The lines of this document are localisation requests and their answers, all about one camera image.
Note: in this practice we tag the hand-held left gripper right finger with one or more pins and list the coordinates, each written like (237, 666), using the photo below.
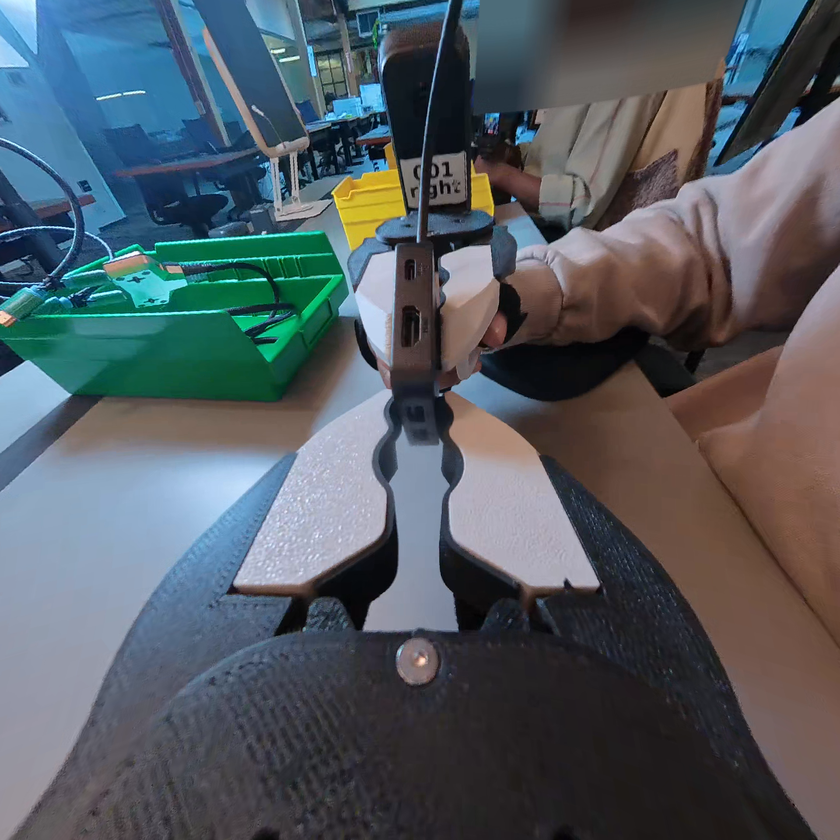
(518, 512)

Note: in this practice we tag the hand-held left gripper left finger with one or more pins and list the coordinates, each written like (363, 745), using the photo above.
(321, 512)

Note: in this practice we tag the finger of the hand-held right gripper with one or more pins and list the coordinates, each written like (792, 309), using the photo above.
(377, 295)
(469, 295)

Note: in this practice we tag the black USB hub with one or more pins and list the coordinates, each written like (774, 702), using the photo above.
(413, 367)

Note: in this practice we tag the green plastic bin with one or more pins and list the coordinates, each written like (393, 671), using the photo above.
(164, 354)

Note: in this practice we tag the person's right forearm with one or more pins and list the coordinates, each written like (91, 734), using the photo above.
(656, 275)

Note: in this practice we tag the person's right hand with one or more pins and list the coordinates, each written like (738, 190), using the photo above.
(495, 331)

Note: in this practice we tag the yellow plastic bin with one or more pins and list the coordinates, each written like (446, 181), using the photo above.
(367, 203)

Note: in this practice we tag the black mesh wrist rest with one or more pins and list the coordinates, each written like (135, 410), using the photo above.
(577, 367)

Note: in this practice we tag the black board on wooden stand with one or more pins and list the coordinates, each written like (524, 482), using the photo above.
(262, 85)

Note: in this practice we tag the black office chair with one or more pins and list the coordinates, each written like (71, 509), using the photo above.
(190, 210)

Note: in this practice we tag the background office desk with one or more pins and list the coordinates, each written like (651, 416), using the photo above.
(190, 161)

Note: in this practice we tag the person's beige sweater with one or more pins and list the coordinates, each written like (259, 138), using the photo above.
(787, 459)

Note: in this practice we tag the dark glossy panel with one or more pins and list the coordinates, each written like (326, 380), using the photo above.
(768, 79)

